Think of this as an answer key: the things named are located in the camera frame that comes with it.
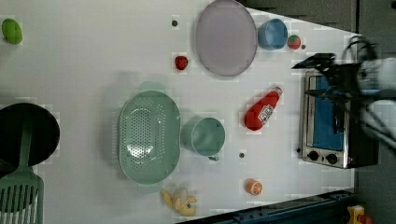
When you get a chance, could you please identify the yellow peeled toy banana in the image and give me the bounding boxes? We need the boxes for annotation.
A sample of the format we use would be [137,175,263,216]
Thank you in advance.
[161,188,197,217]

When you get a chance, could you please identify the green perforated colander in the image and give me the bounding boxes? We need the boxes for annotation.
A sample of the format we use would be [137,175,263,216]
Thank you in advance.
[118,81,180,189]

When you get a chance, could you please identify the red toy strawberry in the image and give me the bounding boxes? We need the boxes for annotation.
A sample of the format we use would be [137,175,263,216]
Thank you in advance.
[175,56,189,71]

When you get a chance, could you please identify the green cup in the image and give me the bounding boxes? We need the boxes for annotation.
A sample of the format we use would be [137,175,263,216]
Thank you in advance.
[180,117,226,161]

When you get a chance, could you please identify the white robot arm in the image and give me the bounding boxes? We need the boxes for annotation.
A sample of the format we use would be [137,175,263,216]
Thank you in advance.
[293,53,395,149]

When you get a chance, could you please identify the orange toy half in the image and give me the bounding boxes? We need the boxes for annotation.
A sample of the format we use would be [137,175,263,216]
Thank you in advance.
[245,179,262,196]

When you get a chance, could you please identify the blue cup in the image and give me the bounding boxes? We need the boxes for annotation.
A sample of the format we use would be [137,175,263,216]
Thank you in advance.
[258,19,289,50]

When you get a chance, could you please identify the green toy lime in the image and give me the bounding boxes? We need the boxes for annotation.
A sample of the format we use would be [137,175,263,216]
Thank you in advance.
[2,19,22,45]

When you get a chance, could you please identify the red green toy tomato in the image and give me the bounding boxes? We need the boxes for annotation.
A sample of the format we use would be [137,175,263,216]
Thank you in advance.
[287,35,302,49]

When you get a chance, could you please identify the black silver toaster oven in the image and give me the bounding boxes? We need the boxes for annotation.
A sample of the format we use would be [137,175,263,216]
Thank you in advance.
[296,69,384,170]

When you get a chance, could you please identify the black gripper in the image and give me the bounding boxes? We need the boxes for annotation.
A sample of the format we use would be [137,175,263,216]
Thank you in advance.
[292,53,361,101]

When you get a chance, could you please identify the red plush ketchup bottle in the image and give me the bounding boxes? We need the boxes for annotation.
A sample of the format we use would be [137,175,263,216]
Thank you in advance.
[244,87,283,131]

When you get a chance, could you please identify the grey round plate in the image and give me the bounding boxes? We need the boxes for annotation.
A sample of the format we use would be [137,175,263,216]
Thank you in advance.
[195,0,257,76]

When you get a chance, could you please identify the yellow orange toy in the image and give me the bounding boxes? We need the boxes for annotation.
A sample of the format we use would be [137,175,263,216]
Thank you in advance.
[347,205,373,224]

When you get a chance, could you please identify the blue metal frame rail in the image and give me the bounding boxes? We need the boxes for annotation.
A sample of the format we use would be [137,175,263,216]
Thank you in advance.
[178,190,357,224]

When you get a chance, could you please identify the green slotted spatula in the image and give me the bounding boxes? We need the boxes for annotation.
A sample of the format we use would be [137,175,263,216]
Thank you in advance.
[0,119,44,224]

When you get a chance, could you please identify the black round pan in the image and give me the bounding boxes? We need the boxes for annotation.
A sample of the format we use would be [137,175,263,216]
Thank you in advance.
[0,103,60,176]

